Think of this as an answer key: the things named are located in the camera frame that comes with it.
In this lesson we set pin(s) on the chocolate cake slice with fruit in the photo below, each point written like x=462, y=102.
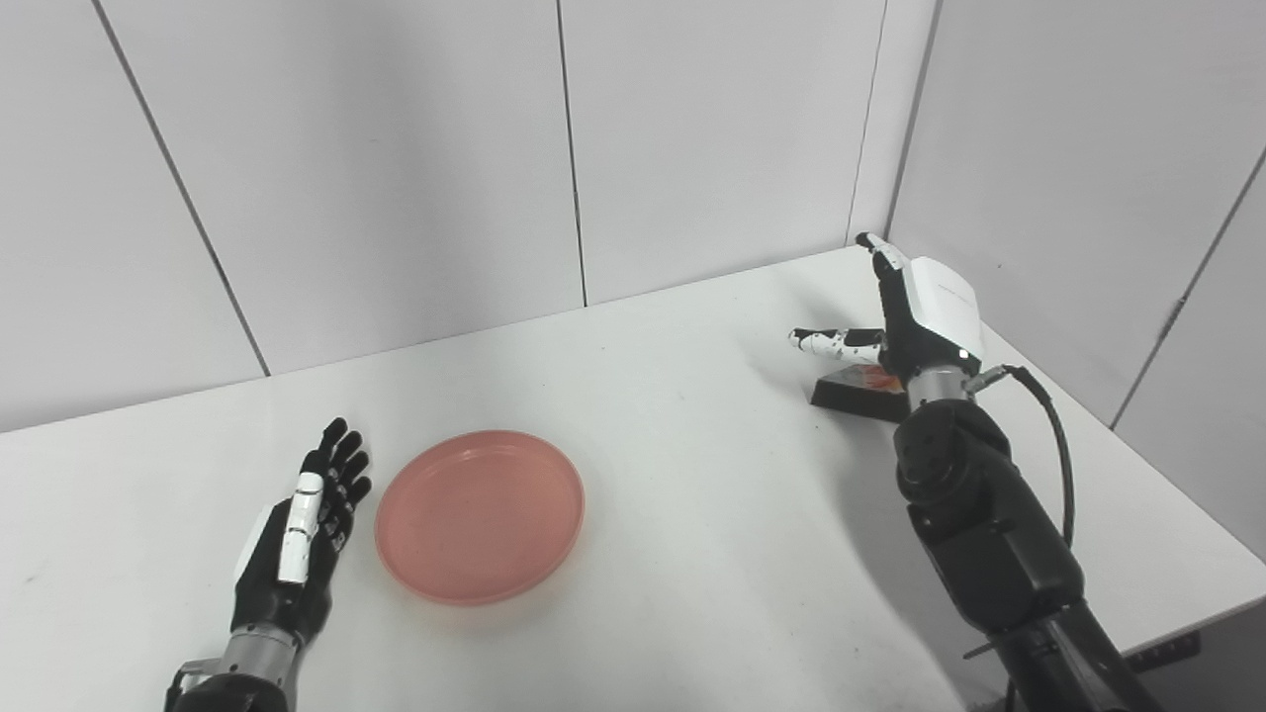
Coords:
x=859, y=388

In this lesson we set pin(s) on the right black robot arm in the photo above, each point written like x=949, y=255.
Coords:
x=999, y=534

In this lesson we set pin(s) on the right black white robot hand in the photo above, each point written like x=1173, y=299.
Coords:
x=920, y=316

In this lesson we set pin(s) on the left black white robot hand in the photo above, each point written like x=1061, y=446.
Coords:
x=297, y=554

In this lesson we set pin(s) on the pink round plate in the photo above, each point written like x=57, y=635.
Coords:
x=480, y=516

